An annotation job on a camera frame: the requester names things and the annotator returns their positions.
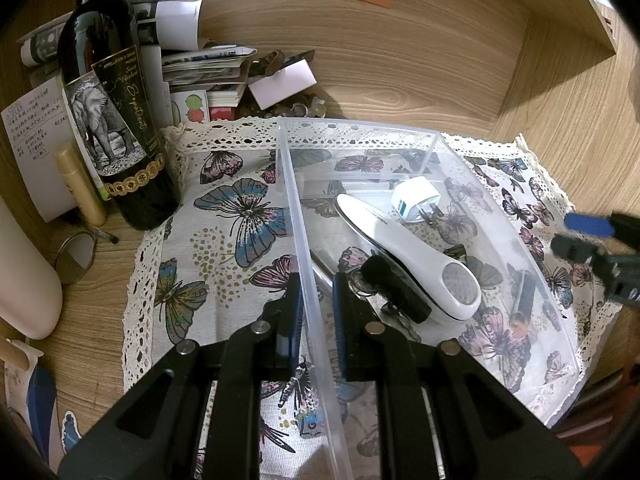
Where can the butterfly print lace cloth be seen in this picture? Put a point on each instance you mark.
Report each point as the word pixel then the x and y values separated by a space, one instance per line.
pixel 230 248

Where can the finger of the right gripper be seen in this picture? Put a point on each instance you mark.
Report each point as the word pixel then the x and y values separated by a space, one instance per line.
pixel 599 227
pixel 576 250

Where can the white plug adapter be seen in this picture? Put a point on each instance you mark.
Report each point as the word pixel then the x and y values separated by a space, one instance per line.
pixel 414 196

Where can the dark wine bottle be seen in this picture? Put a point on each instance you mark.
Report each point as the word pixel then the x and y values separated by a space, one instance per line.
pixel 106 94

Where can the stack of books and papers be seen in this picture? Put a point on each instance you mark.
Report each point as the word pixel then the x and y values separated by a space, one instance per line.
pixel 178 75

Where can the white handheld lint shaver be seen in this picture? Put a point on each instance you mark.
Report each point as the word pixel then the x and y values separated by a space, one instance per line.
pixel 444 283

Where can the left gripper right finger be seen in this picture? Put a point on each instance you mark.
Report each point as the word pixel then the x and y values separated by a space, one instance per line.
pixel 351 315

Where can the yellow lip balm tube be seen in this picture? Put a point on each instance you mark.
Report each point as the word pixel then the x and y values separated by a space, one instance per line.
pixel 75 176

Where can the brown black small object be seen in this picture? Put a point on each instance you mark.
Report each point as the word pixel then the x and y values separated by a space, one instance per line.
pixel 523 306

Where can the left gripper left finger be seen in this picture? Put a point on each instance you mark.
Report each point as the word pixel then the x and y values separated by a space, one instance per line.
pixel 289 325

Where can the round eyeglasses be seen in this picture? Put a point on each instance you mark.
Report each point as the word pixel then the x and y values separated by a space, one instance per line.
pixel 75 256

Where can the white card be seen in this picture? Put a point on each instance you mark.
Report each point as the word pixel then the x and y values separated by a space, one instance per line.
pixel 289 80

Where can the white handwritten note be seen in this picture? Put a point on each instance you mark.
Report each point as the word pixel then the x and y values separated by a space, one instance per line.
pixel 36 124

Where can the clear plastic storage bin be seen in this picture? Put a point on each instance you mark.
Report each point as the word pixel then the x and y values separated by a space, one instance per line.
pixel 448 355

